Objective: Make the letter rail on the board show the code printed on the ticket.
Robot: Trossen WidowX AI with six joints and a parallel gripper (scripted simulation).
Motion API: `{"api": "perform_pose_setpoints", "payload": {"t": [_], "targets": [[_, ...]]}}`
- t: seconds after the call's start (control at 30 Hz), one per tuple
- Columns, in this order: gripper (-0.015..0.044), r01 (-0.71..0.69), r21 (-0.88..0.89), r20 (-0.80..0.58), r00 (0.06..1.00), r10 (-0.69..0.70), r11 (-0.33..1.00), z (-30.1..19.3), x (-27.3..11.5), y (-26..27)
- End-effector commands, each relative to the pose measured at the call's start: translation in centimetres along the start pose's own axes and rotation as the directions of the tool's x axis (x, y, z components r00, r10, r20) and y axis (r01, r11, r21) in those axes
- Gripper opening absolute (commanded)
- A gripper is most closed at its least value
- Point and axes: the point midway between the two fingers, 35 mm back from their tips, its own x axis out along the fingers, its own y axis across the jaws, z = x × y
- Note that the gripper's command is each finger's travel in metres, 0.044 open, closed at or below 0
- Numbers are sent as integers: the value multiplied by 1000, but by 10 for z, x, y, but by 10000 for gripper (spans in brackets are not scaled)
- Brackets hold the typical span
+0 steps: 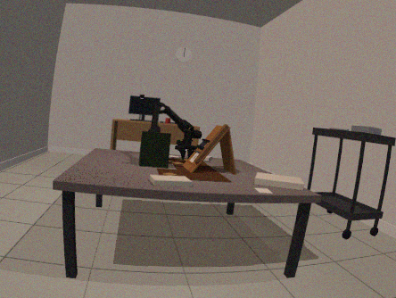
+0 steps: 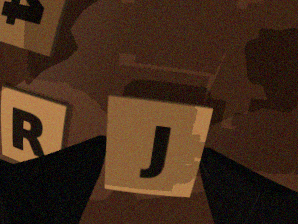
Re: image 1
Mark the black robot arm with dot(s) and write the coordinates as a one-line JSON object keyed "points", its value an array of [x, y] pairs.
{"points": [[183, 125]]}

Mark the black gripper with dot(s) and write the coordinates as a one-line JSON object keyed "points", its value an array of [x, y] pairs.
{"points": [[186, 145]]}

